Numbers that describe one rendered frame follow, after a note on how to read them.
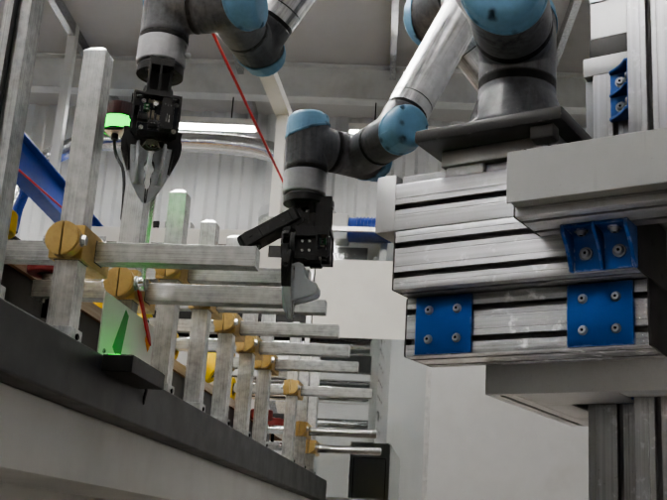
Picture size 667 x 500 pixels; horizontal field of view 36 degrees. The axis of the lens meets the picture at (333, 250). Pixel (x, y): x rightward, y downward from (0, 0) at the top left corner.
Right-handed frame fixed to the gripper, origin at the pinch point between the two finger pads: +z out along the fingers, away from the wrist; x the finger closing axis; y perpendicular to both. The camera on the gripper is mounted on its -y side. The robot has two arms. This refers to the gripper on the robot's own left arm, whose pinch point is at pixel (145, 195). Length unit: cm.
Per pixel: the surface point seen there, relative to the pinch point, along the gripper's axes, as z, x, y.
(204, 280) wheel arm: 0.7, 14.2, -45.2
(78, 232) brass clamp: 8.8, -8.7, 7.0
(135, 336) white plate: 17.6, 1.5, -20.7
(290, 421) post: 10, 59, -184
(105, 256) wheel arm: 10.3, -4.7, 1.2
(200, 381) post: 17, 17, -66
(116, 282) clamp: 9.6, -2.6, -17.2
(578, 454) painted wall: -54, 468, -812
